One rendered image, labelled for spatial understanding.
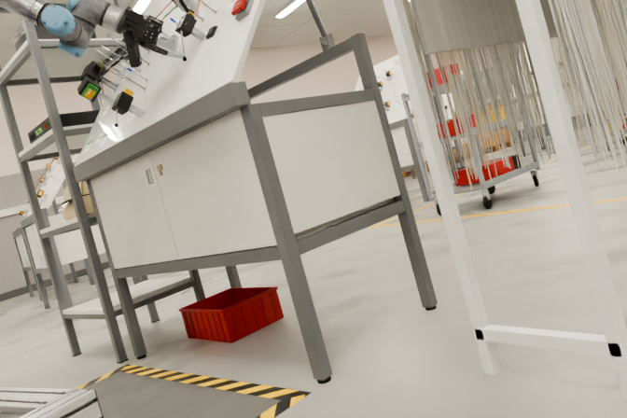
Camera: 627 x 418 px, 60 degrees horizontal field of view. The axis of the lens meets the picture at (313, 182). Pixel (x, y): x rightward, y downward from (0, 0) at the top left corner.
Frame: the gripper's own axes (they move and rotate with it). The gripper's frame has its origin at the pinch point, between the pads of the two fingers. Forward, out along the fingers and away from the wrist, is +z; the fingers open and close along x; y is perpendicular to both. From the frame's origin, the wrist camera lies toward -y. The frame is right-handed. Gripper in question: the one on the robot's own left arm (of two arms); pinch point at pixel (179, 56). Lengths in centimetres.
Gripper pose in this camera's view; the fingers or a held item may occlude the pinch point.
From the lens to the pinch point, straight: 183.5
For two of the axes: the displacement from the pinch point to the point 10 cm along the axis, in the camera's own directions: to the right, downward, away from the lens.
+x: -0.5, -4.8, 8.7
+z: 8.8, 3.9, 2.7
